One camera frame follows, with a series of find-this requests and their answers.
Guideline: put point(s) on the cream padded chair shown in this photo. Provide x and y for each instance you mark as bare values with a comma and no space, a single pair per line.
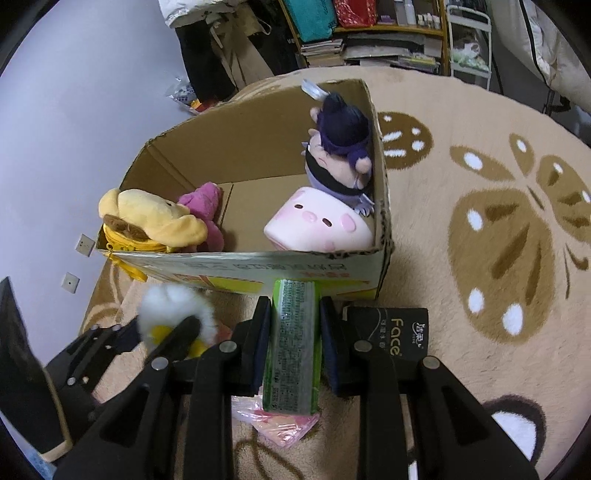
545,41

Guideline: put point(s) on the cardboard box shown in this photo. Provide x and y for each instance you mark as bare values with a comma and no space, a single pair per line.
258,134

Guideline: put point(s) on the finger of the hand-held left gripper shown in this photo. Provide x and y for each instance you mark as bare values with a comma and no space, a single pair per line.
99,344
178,334

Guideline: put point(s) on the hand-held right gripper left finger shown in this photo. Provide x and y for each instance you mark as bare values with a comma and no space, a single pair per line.
263,350

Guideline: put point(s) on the red patterned bag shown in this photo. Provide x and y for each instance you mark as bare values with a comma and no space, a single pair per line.
355,11

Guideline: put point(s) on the grey blue cloth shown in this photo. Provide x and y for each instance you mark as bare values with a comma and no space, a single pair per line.
41,470

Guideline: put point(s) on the clear plastic bag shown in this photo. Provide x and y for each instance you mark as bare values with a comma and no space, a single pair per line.
184,94

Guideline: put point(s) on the pile of magazines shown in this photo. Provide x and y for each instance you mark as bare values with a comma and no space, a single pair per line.
392,53

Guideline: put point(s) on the teal bag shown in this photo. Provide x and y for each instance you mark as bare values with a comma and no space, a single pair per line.
309,18

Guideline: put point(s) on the yellow bear plush pouch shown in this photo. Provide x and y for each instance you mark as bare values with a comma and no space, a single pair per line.
152,217

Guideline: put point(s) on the black tissue pack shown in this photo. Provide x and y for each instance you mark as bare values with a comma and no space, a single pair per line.
392,327

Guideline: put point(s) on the pink plush toy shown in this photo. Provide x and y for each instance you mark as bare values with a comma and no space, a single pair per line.
203,198

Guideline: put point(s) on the black coat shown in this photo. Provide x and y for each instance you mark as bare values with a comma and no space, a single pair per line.
203,60

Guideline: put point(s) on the purple-haired plush doll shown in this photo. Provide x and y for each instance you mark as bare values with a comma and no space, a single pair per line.
341,134

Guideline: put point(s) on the white fluffy plush toy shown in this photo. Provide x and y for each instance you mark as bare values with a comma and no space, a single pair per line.
171,302

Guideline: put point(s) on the stack of books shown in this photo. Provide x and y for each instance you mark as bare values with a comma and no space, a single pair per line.
321,53

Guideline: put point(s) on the green tissue pack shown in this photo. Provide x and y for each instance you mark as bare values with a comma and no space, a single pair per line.
293,332

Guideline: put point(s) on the wooden shelf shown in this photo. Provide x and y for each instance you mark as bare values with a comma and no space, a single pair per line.
445,41

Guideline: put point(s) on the pink pig plush pillow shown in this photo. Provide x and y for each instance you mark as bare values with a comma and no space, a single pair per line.
318,217

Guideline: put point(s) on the pink plastic packet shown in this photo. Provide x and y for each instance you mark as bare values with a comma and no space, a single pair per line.
286,427

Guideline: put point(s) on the row of cosmetic bottles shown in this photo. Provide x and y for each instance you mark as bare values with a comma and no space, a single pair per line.
415,14

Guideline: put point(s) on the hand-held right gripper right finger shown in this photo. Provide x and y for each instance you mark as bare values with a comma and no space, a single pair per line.
330,350

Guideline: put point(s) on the white trolley cart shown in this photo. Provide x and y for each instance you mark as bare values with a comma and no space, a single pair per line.
468,50

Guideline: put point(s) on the beige coat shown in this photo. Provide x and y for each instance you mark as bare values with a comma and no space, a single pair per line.
244,50

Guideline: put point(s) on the white wall socket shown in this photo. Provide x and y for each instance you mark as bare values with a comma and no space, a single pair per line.
70,282
85,244

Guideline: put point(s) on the white puffer jacket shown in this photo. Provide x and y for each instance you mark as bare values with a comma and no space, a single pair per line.
198,9

